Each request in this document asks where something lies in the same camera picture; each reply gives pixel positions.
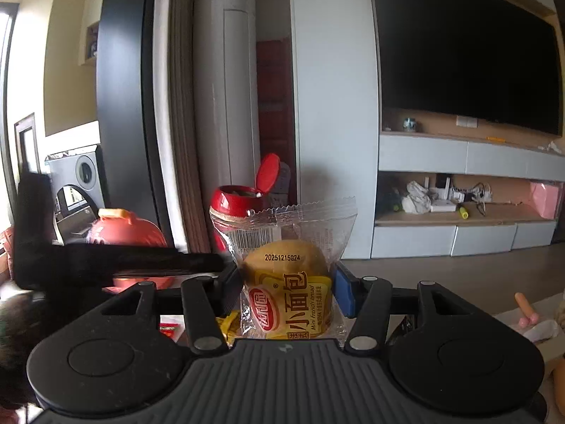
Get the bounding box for yellow snack packet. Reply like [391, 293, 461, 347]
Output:
[216, 309, 240, 347]

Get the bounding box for red lidded canister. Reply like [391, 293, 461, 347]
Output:
[209, 153, 281, 253]

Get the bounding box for white TV cabinet shelf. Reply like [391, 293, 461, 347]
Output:
[371, 107, 564, 258]

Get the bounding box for pink toy pet carrier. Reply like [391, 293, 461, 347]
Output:
[85, 207, 176, 295]

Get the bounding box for white standing air conditioner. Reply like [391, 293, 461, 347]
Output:
[192, 0, 263, 255]

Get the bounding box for yellow mini bread packet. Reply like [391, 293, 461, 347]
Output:
[210, 197, 357, 340]

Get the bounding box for black television screen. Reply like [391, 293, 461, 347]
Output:
[375, 0, 563, 135]

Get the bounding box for pink bag on shelf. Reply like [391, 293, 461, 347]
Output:
[528, 181, 564, 220]

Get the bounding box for red snack packet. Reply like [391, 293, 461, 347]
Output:
[159, 322, 181, 339]

